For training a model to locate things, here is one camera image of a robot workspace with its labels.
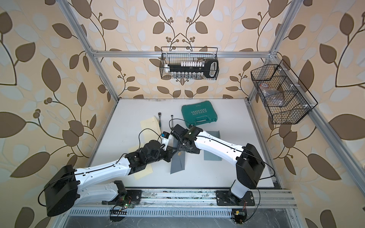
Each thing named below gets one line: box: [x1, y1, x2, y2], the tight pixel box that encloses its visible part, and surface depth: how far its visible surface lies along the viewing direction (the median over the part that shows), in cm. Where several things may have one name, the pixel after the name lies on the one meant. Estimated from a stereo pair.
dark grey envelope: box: [170, 151, 186, 175], surface depth 82 cm
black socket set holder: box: [167, 58, 219, 79], surface depth 86 cm
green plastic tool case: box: [181, 100, 218, 129], surface depth 108 cm
